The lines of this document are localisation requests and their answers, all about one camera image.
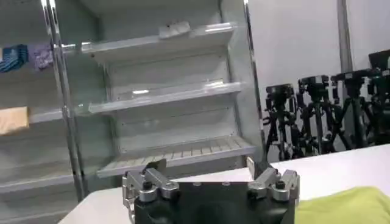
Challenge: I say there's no black camera tripod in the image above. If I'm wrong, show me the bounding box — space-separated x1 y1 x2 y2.
366 67 390 146
330 69 376 150
262 83 299 161
296 74 336 156

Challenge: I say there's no glass-door shelf unit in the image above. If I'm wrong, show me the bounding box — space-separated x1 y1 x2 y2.
0 0 90 224

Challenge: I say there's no yellow-green shirt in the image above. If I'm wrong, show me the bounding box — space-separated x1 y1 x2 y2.
294 186 390 224

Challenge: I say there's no grey wall post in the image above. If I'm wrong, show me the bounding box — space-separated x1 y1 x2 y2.
336 0 355 74

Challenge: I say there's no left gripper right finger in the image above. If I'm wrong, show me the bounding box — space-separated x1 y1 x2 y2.
245 156 301 202

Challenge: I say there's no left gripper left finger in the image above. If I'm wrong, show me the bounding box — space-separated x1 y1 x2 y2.
121 158 181 214

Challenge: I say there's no black monitor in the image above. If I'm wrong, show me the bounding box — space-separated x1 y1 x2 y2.
367 49 390 70

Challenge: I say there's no open white shelf unit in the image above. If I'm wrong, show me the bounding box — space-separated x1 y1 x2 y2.
79 0 266 181

